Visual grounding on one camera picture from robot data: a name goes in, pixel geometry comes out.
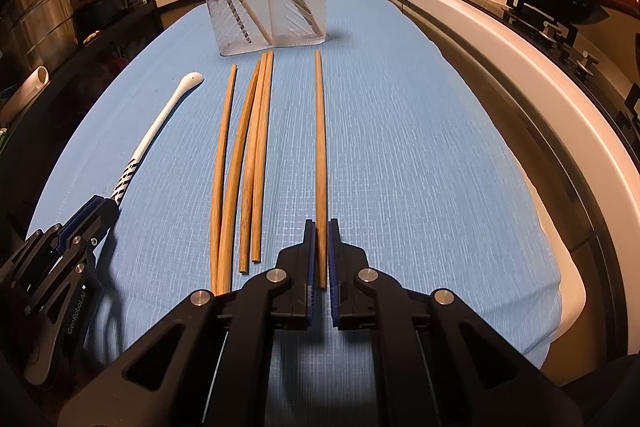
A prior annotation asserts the black clay pot orange lid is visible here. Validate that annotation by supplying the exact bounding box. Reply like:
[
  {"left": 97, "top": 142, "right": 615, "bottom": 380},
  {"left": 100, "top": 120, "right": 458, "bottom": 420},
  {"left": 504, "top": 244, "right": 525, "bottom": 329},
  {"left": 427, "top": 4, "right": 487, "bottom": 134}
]
[{"left": 75, "top": 0, "right": 128, "bottom": 30}]

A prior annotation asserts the blue tablecloth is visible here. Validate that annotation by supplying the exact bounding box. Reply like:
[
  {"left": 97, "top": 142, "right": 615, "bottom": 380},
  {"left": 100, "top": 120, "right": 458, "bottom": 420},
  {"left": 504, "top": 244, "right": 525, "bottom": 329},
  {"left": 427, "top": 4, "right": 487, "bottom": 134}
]
[{"left": 25, "top": 0, "right": 565, "bottom": 427}]

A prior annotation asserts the white spoon with striped handle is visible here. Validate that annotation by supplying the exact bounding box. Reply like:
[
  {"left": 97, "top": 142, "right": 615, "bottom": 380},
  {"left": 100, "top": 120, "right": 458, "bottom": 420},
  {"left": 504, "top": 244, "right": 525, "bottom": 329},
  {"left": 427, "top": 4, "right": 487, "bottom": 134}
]
[{"left": 111, "top": 72, "right": 205, "bottom": 208}]

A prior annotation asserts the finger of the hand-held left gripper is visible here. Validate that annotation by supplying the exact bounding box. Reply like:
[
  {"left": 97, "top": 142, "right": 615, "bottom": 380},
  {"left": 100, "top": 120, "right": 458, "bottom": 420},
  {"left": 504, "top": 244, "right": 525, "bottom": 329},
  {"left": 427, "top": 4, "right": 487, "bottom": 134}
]
[
  {"left": 25, "top": 195, "right": 104, "bottom": 258},
  {"left": 55, "top": 199, "right": 120, "bottom": 288}
]

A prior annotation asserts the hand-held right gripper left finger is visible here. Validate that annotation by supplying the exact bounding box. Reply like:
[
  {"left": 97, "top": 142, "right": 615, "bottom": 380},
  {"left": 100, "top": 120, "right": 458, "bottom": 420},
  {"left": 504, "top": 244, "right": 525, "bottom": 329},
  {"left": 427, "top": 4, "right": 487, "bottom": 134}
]
[{"left": 57, "top": 219, "right": 317, "bottom": 427}]

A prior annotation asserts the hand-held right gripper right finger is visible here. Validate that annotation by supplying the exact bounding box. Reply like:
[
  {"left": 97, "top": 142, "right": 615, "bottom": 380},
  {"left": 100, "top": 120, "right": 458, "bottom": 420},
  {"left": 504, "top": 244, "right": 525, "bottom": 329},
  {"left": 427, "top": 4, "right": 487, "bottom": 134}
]
[{"left": 327, "top": 218, "right": 586, "bottom": 427}]

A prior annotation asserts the white paper roll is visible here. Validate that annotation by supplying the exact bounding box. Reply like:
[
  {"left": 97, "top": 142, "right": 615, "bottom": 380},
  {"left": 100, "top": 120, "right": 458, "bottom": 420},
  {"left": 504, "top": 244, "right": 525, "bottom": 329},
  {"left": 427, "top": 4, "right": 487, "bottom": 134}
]
[{"left": 2, "top": 66, "right": 52, "bottom": 115}]

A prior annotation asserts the black gas stove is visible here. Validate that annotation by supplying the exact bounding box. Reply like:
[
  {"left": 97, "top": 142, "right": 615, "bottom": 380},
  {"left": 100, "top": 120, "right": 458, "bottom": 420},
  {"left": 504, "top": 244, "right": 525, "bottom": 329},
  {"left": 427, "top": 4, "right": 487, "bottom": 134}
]
[{"left": 434, "top": 0, "right": 640, "bottom": 148}]

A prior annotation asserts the large steel stockpot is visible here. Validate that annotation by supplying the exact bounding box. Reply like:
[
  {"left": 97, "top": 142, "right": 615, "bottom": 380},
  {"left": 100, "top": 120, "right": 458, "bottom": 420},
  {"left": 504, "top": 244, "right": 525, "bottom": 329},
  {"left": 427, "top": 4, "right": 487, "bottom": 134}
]
[{"left": 0, "top": 0, "right": 81, "bottom": 80}]

